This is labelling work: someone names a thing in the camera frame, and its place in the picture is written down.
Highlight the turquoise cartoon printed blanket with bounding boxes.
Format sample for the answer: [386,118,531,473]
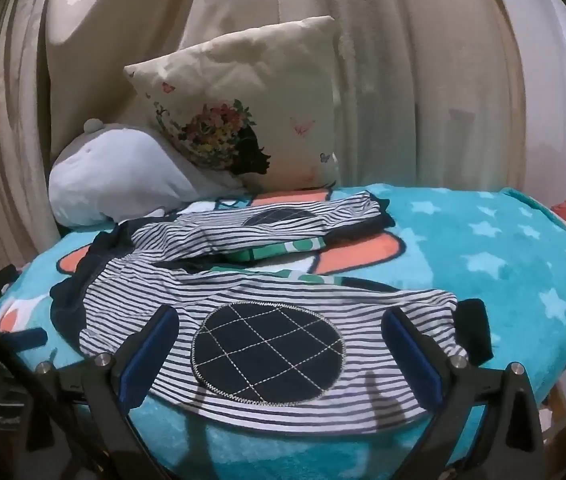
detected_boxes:
[0,182,566,480]

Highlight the wooden frame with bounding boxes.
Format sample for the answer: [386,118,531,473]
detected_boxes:
[544,379,566,442]

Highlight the striped pants with navy patches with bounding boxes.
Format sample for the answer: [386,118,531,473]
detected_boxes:
[50,191,494,433]

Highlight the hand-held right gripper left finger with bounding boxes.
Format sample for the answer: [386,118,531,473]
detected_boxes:
[28,304,181,480]

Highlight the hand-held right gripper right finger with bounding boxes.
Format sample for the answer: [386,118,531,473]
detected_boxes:
[380,307,548,480]

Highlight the cream floral pillow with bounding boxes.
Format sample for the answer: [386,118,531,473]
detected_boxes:
[124,16,342,192]

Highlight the beige curtain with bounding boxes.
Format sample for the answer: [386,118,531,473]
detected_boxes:
[0,0,538,266]

